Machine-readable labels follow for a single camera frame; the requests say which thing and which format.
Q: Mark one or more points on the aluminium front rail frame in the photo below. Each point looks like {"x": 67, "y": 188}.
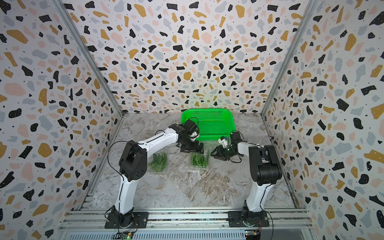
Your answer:
{"x": 209, "y": 223}

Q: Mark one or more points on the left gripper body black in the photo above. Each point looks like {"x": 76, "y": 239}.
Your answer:
{"x": 190, "y": 145}

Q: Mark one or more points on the left circuit board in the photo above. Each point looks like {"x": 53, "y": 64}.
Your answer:
{"x": 124, "y": 236}

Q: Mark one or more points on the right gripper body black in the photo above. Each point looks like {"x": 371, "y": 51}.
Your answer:
{"x": 225, "y": 153}

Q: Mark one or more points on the left corner aluminium post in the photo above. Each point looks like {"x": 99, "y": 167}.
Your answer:
{"x": 65, "y": 16}

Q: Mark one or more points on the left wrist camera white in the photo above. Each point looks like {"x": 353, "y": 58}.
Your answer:
{"x": 195, "y": 134}

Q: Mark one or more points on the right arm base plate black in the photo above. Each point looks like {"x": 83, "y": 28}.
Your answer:
{"x": 238, "y": 219}

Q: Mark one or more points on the clear container peppers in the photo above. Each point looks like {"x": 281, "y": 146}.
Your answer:
{"x": 159, "y": 162}
{"x": 200, "y": 161}

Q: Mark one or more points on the circuit board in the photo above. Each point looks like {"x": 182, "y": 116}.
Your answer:
{"x": 124, "y": 236}
{"x": 253, "y": 235}

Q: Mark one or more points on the green plastic mesh basket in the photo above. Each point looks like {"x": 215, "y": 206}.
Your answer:
{"x": 213, "y": 123}

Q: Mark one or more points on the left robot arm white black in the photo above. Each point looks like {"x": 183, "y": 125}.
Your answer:
{"x": 134, "y": 161}

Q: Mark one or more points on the right circuit board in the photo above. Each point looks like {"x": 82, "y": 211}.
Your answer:
{"x": 253, "y": 235}

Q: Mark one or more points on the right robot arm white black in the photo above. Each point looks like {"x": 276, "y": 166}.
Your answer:
{"x": 265, "y": 171}

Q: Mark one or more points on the corner aluminium post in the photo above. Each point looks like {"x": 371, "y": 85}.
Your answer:
{"x": 290, "y": 54}
{"x": 65, "y": 16}

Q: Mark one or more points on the right corner aluminium post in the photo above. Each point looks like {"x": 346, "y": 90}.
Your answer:
{"x": 290, "y": 54}

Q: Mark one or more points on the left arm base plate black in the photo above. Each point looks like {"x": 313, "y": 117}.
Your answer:
{"x": 134, "y": 220}

